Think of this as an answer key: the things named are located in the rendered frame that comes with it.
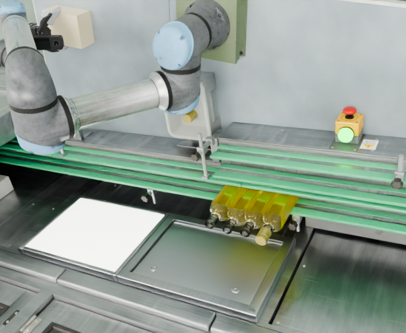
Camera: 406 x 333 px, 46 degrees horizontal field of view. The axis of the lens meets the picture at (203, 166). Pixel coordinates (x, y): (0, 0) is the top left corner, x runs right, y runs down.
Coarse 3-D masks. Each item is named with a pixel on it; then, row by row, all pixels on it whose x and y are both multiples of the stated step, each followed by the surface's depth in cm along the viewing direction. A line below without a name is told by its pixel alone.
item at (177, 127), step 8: (200, 88) 158; (200, 96) 169; (200, 104) 171; (200, 112) 173; (168, 120) 172; (176, 120) 176; (200, 120) 174; (208, 120) 164; (168, 128) 174; (176, 128) 176; (184, 128) 177; (192, 128) 176; (200, 128) 175; (208, 128) 165; (176, 136) 174; (184, 136) 172; (192, 136) 171
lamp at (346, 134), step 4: (344, 128) 143; (348, 128) 142; (340, 132) 143; (344, 132) 142; (348, 132) 141; (352, 132) 142; (340, 136) 143; (344, 136) 142; (348, 136) 142; (352, 136) 142; (340, 140) 144; (344, 140) 143; (348, 140) 142
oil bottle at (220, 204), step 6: (228, 186) 158; (234, 186) 157; (222, 192) 155; (228, 192) 154; (234, 192) 154; (216, 198) 153; (222, 198) 152; (228, 198) 152; (234, 198) 153; (210, 204) 151; (216, 204) 150; (222, 204) 149; (228, 204) 150; (210, 210) 150; (216, 210) 148; (222, 210) 148; (222, 216) 149
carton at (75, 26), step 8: (48, 8) 177; (64, 8) 177; (72, 8) 176; (64, 16) 171; (72, 16) 170; (80, 16) 170; (88, 16) 174; (56, 24) 175; (64, 24) 173; (72, 24) 172; (80, 24) 172; (88, 24) 175; (56, 32) 177; (64, 32) 175; (72, 32) 174; (80, 32) 173; (88, 32) 176; (64, 40) 177; (72, 40) 176; (80, 40) 174; (88, 40) 178; (80, 48) 176
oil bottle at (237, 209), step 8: (240, 192) 154; (248, 192) 154; (256, 192) 154; (240, 200) 151; (248, 200) 150; (232, 208) 148; (240, 208) 147; (232, 216) 146; (240, 216) 146; (240, 224) 147
